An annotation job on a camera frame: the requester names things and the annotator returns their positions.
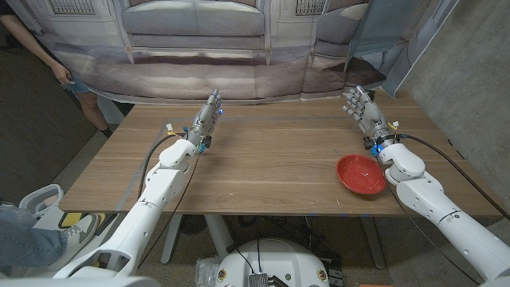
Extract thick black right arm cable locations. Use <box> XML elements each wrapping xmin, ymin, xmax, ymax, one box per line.
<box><xmin>400</xmin><ymin>133</ymin><xmax>510</xmax><ymax>222</ymax></box>

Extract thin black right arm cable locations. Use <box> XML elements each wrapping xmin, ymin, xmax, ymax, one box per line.
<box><xmin>375</xmin><ymin>155</ymin><xmax>481</xmax><ymax>285</ymax></box>

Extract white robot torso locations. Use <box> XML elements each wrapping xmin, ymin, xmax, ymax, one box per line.
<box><xmin>214</xmin><ymin>238</ymin><xmax>331</xmax><ymax>287</ymax></box>

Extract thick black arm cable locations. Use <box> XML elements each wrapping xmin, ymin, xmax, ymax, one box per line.
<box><xmin>400</xmin><ymin>133</ymin><xmax>510</xmax><ymax>222</ymax></box>
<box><xmin>137</xmin><ymin>133</ymin><xmax>188</xmax><ymax>199</ymax></box>

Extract seated person's blue jeans leg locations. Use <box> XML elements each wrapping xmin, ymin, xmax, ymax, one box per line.
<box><xmin>0</xmin><ymin>205</ymin><xmax>69</xmax><ymax>277</ymax></box>

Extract standing person in blue shorts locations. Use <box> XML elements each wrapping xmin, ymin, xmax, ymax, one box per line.
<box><xmin>0</xmin><ymin>7</ymin><xmax>116</xmax><ymax>139</ymax></box>

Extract red bowl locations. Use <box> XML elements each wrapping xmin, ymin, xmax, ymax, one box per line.
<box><xmin>335</xmin><ymin>154</ymin><xmax>387</xmax><ymax>196</ymax></box>

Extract black round floor device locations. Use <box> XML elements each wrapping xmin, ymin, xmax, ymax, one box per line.
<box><xmin>178</xmin><ymin>214</ymin><xmax>208</xmax><ymax>236</ymax></box>

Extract clear plastic bag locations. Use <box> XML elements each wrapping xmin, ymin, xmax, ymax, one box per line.
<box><xmin>194</xmin><ymin>257</ymin><xmax>222</xmax><ymax>287</ymax></box>

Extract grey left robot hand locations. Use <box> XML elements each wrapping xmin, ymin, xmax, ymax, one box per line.
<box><xmin>186</xmin><ymin>88</ymin><xmax>224</xmax><ymax>155</ymax></box>

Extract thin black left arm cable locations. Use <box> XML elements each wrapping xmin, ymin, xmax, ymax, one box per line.
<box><xmin>138</xmin><ymin>151</ymin><xmax>200</xmax><ymax>269</ymax></box>

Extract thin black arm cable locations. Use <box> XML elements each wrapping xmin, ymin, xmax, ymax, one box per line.
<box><xmin>375</xmin><ymin>155</ymin><xmax>481</xmax><ymax>285</ymax></box>
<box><xmin>138</xmin><ymin>151</ymin><xmax>200</xmax><ymax>269</ymax></box>

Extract yellow floor object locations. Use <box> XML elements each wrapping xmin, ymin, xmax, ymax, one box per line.
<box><xmin>59</xmin><ymin>212</ymin><xmax>107</xmax><ymax>236</ymax></box>

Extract grey and white sneaker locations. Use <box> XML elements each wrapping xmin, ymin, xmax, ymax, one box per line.
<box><xmin>46</xmin><ymin>212</ymin><xmax>100</xmax><ymax>272</ymax></box>

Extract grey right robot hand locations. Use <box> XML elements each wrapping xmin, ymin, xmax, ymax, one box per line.
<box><xmin>341</xmin><ymin>84</ymin><xmax>399</xmax><ymax>149</ymax></box>

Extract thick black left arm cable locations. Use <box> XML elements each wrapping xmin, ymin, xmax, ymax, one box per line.
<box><xmin>137</xmin><ymin>133</ymin><xmax>188</xmax><ymax>199</ymax></box>

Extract grey table leg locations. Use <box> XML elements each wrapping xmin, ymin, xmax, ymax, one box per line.
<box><xmin>359</xmin><ymin>217</ymin><xmax>386</xmax><ymax>270</ymax></box>

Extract white table leg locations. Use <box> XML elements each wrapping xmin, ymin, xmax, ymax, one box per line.
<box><xmin>204</xmin><ymin>214</ymin><xmax>235</xmax><ymax>260</ymax></box>
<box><xmin>160</xmin><ymin>214</ymin><xmax>183</xmax><ymax>265</ymax></box>

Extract printed living room backdrop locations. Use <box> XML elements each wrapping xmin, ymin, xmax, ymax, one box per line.
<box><xmin>6</xmin><ymin>0</ymin><xmax>459</xmax><ymax>105</ymax></box>

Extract black box under table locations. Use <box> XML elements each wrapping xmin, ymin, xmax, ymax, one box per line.
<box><xmin>318</xmin><ymin>250</ymin><xmax>344</xmax><ymax>287</ymax></box>

